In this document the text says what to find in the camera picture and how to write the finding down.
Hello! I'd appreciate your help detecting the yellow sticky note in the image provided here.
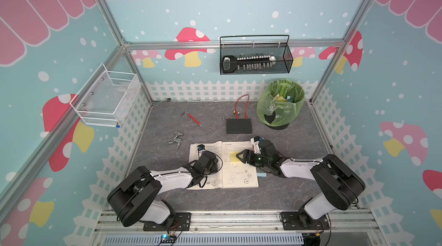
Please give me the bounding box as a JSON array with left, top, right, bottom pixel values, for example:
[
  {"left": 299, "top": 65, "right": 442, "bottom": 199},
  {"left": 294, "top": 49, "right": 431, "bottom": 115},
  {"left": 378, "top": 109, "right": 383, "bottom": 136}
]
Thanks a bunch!
[{"left": 230, "top": 152, "right": 243, "bottom": 163}]

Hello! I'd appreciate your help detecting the sketch drawing book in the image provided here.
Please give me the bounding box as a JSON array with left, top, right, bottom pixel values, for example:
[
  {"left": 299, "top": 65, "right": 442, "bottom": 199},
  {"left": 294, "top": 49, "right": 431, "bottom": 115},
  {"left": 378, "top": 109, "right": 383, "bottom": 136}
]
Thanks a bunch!
[{"left": 190, "top": 141, "right": 259, "bottom": 190}]

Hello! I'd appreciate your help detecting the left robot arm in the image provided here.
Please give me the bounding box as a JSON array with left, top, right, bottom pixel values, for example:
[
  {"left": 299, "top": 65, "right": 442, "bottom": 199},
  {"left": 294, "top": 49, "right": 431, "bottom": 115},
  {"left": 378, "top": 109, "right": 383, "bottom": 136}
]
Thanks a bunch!
[{"left": 107, "top": 150, "right": 223, "bottom": 230}]

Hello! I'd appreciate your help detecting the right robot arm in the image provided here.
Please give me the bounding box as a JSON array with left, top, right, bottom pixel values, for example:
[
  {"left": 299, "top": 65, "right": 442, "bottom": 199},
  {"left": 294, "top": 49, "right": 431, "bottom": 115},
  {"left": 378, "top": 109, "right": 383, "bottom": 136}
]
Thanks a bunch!
[{"left": 236, "top": 137, "right": 366, "bottom": 223}]

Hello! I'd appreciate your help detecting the black flat box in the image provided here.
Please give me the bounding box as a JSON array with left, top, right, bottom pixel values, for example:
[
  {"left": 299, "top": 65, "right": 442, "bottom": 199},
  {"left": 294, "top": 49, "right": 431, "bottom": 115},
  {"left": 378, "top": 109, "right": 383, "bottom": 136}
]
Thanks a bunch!
[{"left": 226, "top": 119, "right": 253, "bottom": 134}]

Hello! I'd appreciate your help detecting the small metal clamp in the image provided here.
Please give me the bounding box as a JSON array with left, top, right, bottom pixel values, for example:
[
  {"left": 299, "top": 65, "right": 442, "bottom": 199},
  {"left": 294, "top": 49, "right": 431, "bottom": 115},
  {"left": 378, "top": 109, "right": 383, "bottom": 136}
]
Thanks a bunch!
[{"left": 168, "top": 130, "right": 184, "bottom": 149}]

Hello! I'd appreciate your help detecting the green bagged trash bin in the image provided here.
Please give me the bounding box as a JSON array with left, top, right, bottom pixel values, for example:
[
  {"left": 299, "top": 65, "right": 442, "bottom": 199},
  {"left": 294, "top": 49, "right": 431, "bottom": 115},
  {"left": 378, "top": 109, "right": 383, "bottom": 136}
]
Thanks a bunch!
[{"left": 257, "top": 79, "right": 305, "bottom": 130}]

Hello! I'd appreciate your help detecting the green circuit board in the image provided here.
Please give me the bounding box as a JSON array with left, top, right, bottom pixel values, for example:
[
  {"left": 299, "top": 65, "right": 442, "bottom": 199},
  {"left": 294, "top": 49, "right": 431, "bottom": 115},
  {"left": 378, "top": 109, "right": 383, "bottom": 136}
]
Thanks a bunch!
[{"left": 160, "top": 234, "right": 178, "bottom": 244}]

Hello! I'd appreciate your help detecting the black socket bit holder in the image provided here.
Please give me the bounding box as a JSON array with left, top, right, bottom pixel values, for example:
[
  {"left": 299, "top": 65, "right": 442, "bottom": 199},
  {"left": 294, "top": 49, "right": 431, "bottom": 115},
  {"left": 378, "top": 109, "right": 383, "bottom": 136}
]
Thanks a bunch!
[{"left": 220, "top": 55, "right": 276, "bottom": 74}]

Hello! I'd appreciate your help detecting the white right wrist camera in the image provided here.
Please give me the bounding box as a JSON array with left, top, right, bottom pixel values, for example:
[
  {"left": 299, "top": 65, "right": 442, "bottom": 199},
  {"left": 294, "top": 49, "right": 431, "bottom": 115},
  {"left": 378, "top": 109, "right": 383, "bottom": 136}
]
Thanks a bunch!
[{"left": 250, "top": 136, "right": 264, "bottom": 154}]

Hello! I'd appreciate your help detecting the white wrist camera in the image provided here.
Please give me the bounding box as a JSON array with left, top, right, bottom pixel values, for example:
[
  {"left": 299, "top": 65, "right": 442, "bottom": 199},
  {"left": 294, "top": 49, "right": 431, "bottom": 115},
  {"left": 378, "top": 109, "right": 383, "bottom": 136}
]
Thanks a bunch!
[
  {"left": 250, "top": 136, "right": 264, "bottom": 154},
  {"left": 197, "top": 144, "right": 206, "bottom": 152}
]

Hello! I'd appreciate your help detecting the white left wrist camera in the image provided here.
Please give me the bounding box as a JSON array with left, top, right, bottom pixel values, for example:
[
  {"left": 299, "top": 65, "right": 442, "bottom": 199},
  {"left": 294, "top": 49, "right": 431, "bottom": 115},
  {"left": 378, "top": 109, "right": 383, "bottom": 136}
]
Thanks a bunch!
[{"left": 197, "top": 144, "right": 206, "bottom": 152}]

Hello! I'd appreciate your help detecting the red cable loop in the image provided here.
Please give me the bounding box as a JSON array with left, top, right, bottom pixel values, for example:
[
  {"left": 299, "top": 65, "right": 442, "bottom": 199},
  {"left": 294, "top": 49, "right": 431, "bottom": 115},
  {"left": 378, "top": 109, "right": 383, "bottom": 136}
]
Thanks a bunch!
[{"left": 234, "top": 93, "right": 250, "bottom": 119}]

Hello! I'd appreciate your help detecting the red handled tool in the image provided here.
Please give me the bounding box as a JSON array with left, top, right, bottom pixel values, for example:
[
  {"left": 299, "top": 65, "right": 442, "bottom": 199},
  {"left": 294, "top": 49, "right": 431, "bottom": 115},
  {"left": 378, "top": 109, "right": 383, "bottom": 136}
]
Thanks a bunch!
[{"left": 181, "top": 112, "right": 203, "bottom": 128}]

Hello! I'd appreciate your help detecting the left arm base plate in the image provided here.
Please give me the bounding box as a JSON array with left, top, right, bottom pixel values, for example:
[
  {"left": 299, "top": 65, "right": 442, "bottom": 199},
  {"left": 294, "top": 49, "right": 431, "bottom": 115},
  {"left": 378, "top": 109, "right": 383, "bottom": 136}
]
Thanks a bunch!
[{"left": 143, "top": 212, "right": 192, "bottom": 232}]

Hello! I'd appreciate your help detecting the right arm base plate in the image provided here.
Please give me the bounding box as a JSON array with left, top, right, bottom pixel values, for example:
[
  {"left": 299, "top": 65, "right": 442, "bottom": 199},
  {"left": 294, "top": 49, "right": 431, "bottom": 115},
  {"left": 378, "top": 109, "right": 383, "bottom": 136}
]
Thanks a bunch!
[{"left": 279, "top": 211, "right": 330, "bottom": 232}]

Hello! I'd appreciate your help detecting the grey slotted cable duct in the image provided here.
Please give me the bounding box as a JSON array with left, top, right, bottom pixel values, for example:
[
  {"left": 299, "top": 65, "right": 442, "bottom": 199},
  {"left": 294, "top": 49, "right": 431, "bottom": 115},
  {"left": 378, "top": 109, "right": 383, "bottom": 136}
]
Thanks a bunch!
[{"left": 102, "top": 233, "right": 305, "bottom": 246}]

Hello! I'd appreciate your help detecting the black wire wall basket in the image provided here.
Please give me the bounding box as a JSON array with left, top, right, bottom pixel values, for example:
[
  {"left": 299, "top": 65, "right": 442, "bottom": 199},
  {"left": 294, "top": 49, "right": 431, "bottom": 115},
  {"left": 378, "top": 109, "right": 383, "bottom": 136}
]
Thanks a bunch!
[{"left": 219, "top": 35, "right": 294, "bottom": 75}]

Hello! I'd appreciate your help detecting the white wire wall basket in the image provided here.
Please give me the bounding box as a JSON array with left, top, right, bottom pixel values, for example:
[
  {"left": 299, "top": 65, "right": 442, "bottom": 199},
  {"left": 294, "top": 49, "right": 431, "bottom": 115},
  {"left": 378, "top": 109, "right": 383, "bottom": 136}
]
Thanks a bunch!
[{"left": 70, "top": 64, "right": 141, "bottom": 128}]

